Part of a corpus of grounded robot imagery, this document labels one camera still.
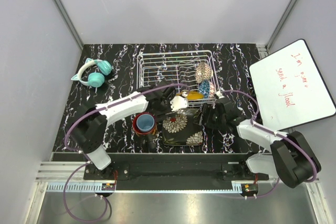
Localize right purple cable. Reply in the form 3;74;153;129
216;89;322;200

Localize blue patterned bowl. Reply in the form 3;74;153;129
198;80;216;99

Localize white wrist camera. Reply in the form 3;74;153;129
215;91;224;99
170;95;188;111

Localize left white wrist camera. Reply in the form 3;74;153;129
170;95;188;111

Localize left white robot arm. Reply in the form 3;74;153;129
65;81;179;180

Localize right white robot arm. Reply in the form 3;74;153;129
201;98;321;188

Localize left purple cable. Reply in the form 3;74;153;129
62;83;190;223

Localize yellow brown-rimmed bowl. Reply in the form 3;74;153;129
177;91;204;101

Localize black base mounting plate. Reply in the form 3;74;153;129
83;153;269;180

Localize purple cable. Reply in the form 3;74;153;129
216;89;322;200
62;83;190;223

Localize black marble mat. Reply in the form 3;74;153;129
52;42;279;154

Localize red patterned white bowl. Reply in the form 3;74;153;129
195;61;213;83

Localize light blue cup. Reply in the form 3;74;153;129
136;113;155;133

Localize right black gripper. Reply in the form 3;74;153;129
193;103;226;131

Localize black floral square plate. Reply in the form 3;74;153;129
162;109;204;146

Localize white whiteboard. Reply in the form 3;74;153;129
249;39;335;130

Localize white wire dish rack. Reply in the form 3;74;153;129
136;50;220;108

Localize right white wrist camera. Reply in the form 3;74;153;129
215;91;224;99

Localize red black mug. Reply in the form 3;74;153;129
132;112;157;152

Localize teal cat-ear headphones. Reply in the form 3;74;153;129
71;58;113;88

